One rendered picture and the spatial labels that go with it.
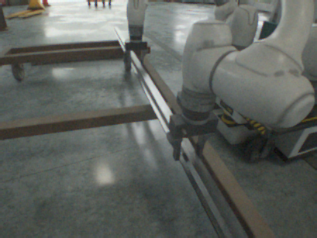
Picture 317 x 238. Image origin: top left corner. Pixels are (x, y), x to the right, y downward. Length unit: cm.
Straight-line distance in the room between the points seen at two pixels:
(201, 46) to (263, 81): 15
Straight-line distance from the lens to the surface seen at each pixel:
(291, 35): 41
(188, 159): 62
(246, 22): 130
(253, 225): 65
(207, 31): 44
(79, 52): 167
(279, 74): 36
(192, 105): 50
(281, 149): 128
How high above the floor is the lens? 83
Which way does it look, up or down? 35 degrees down
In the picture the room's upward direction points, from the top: 4 degrees clockwise
